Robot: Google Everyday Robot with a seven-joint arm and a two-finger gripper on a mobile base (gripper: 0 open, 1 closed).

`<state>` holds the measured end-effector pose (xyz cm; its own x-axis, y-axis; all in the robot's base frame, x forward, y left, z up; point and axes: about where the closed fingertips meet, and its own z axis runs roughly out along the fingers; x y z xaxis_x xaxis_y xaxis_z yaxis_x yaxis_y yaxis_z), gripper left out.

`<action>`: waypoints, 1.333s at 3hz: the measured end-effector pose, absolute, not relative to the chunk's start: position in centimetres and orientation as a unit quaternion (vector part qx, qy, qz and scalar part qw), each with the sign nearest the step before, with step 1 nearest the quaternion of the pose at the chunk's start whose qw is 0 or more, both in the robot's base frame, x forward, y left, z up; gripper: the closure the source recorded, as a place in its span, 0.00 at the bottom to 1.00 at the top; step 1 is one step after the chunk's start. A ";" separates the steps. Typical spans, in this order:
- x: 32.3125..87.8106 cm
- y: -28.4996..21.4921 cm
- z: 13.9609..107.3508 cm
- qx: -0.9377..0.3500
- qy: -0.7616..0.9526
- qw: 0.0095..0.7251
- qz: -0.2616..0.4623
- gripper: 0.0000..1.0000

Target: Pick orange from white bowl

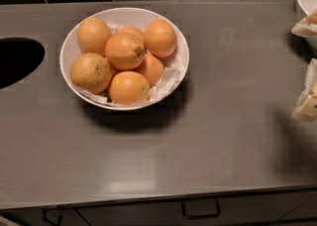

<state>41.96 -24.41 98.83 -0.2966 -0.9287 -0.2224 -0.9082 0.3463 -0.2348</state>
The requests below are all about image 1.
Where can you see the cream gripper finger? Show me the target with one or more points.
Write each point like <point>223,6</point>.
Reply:
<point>305,109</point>
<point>307,26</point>

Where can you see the black left drawer handle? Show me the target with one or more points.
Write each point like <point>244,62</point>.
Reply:
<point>51,221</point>

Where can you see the black drawer handle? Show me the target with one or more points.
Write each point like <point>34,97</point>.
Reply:
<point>51,221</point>
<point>200,209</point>

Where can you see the orange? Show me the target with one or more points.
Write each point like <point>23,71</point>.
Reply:
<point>152,69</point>
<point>134,31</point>
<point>125,51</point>
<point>92,36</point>
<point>128,87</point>
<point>91,72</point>
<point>160,38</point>

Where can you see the white bowl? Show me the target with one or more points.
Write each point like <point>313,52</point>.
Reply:
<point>71,51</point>

